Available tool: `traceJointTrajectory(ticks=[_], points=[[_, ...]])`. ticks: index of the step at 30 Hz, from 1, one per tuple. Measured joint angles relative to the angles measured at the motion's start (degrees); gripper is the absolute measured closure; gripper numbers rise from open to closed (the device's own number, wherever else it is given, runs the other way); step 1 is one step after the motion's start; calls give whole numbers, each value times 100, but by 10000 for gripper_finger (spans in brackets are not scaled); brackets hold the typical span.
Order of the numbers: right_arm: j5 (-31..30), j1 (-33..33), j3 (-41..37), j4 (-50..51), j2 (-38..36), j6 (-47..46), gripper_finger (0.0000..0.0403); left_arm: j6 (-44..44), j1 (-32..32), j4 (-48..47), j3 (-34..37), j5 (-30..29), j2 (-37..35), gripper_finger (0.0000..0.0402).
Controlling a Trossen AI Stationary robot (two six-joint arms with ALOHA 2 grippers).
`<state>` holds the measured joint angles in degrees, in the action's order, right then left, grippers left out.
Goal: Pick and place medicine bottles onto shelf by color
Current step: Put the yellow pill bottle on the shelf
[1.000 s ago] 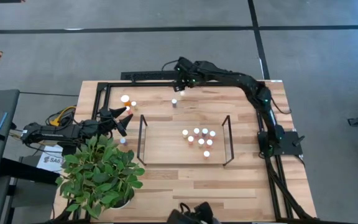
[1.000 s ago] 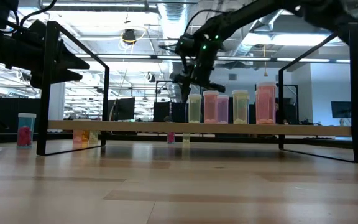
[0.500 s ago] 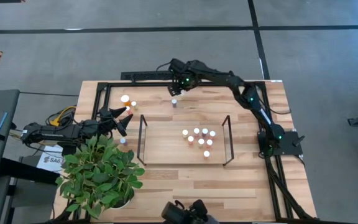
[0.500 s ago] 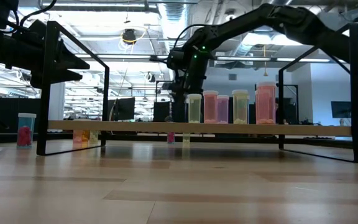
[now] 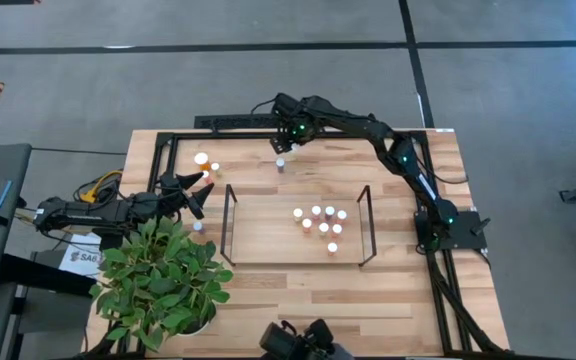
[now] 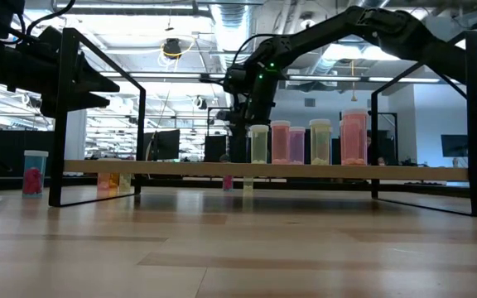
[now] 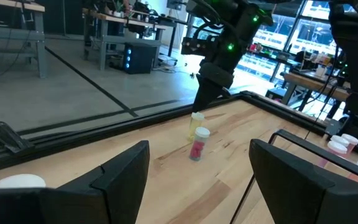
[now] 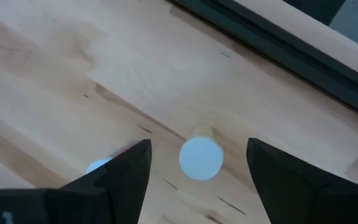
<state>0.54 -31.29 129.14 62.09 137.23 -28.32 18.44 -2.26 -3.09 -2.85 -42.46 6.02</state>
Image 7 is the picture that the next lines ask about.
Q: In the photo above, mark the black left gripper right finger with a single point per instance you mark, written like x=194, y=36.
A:
x=284, y=186

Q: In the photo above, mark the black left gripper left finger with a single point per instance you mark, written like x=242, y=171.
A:
x=126, y=180

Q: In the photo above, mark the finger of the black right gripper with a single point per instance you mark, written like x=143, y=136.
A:
x=205, y=93
x=222, y=87

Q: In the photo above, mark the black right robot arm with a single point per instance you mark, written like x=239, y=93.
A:
x=244, y=18

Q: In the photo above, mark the black computer tower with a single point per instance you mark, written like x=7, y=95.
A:
x=140, y=57

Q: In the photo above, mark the wooden side table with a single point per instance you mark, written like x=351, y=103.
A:
x=309, y=82

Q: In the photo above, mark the grey metal workbench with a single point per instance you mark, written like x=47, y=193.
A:
x=104, y=40
x=39, y=37

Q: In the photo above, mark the wooden shelf black metal frame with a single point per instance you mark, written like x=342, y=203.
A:
x=303, y=142

